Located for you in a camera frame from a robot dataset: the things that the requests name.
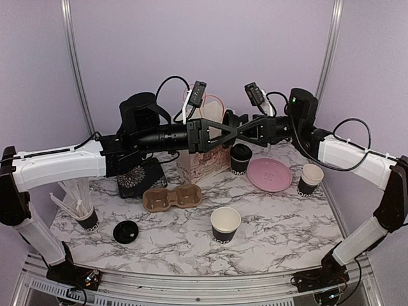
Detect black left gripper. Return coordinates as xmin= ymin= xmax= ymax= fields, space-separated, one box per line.
xmin=136 ymin=117 xmax=238 ymax=153

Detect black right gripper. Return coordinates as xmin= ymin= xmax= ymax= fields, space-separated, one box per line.
xmin=228 ymin=113 xmax=302 ymax=147

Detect white printed paper bag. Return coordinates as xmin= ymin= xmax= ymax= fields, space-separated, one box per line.
xmin=176 ymin=92 xmax=230 ymax=185

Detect stack of paper cups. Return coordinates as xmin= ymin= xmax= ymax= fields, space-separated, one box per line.
xmin=297 ymin=163 xmax=324 ymax=198

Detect brown cardboard cup carrier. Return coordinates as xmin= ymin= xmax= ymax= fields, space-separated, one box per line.
xmin=142 ymin=184 xmax=203 ymax=213

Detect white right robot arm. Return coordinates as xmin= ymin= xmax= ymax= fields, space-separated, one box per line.
xmin=238 ymin=88 xmax=407 ymax=286

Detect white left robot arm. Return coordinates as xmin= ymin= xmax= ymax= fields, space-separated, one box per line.
xmin=1 ymin=92 xmax=237 ymax=284

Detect pink round plate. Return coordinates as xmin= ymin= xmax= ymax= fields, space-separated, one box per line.
xmin=247 ymin=157 xmax=293 ymax=193

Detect black floral square plate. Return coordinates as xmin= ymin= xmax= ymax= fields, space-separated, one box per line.
xmin=117 ymin=157 xmax=168 ymax=198

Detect stack of black lids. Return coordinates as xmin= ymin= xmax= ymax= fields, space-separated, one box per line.
xmin=113 ymin=221 xmax=139 ymax=244

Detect black cup holding straws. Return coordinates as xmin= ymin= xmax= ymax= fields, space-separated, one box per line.
xmin=76 ymin=206 xmax=99 ymax=233

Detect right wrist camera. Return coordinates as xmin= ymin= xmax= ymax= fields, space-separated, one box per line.
xmin=244 ymin=82 xmax=277 ymax=117

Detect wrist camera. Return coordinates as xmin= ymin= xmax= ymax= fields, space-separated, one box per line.
xmin=244 ymin=82 xmax=277 ymax=117
xmin=182 ymin=81 xmax=207 ymax=125

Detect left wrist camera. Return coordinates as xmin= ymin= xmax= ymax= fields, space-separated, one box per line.
xmin=182 ymin=81 xmax=207 ymax=125

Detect right aluminium frame post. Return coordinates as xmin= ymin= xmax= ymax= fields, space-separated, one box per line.
xmin=315 ymin=0 xmax=344 ymax=112

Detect aluminium frame post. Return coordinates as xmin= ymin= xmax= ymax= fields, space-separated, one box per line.
xmin=61 ymin=0 xmax=96 ymax=135
xmin=315 ymin=0 xmax=344 ymax=112

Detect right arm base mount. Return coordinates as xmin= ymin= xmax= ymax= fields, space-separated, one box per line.
xmin=291 ymin=249 xmax=349 ymax=293

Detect left aluminium frame post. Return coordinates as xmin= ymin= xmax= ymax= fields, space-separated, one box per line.
xmin=61 ymin=0 xmax=96 ymax=135

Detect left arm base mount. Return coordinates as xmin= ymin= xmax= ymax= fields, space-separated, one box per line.
xmin=44 ymin=242 xmax=101 ymax=291

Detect front aluminium rail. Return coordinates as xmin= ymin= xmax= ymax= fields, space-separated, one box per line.
xmin=12 ymin=254 xmax=383 ymax=306

